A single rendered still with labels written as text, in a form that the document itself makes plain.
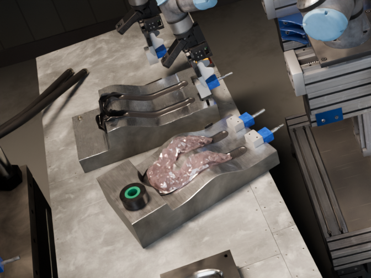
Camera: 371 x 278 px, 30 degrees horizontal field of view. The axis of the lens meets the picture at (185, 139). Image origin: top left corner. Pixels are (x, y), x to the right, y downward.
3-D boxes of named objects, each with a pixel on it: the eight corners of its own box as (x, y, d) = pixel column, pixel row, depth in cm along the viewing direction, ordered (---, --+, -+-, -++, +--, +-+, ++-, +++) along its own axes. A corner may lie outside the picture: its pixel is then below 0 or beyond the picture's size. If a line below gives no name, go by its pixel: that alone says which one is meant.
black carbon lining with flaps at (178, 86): (187, 83, 246) (180, 62, 240) (198, 108, 234) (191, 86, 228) (96, 116, 246) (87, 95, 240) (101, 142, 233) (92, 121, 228)
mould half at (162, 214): (234, 126, 233) (227, 100, 226) (280, 162, 214) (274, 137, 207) (107, 202, 221) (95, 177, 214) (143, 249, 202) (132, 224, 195)
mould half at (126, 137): (204, 84, 255) (195, 54, 247) (222, 124, 235) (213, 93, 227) (77, 129, 255) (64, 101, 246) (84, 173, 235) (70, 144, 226)
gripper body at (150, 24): (165, 30, 247) (155, 0, 239) (142, 38, 247) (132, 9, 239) (160, 20, 253) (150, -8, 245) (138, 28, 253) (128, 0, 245)
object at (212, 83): (233, 75, 236) (227, 63, 233) (237, 81, 232) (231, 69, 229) (199, 92, 237) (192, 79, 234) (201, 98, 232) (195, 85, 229)
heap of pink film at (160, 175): (207, 134, 224) (201, 116, 219) (237, 161, 211) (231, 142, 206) (139, 175, 218) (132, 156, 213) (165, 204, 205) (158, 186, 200)
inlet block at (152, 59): (180, 47, 260) (176, 35, 257) (183, 53, 256) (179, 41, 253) (147, 59, 259) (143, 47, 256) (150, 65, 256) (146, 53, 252)
